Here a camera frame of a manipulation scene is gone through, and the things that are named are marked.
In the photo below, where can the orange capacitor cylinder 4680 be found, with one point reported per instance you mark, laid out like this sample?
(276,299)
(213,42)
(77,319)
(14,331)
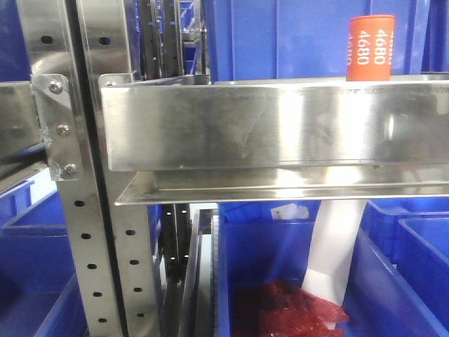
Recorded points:
(370,47)

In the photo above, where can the stainless steel shelf tray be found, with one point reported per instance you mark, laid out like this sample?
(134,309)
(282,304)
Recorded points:
(184,139)

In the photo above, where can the blue bin behind capacitor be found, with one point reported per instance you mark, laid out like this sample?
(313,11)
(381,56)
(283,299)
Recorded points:
(291,39)

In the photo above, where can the blue bin with red bags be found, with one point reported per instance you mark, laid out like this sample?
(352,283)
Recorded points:
(254,251)

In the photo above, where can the white paper strip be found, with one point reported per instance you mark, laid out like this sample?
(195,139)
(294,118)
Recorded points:
(331,249)

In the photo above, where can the perforated steel rack upright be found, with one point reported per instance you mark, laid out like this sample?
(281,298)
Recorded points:
(94,44)

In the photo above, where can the red plastic bag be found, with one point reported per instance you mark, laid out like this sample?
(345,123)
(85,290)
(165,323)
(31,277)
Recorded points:
(280,308)

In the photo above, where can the blue bin lower right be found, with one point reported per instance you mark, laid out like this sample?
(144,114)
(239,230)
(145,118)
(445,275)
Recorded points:
(413,234)

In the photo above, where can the blue bin lower left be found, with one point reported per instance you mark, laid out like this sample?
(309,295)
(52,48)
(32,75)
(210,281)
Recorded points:
(39,290)

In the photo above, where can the steel corner bracket plate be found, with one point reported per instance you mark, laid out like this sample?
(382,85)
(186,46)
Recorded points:
(56,115)

